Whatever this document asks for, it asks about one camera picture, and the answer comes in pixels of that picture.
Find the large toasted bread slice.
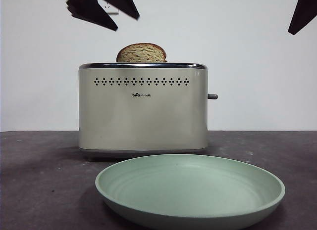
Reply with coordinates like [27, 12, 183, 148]
[116, 44, 167, 64]

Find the pale green round plate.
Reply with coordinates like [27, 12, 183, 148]
[95, 154, 286, 230]

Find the cream two-slot toaster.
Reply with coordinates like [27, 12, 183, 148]
[78, 62, 209, 162]

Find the white wall socket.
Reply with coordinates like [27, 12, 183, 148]
[98, 0, 120, 15]

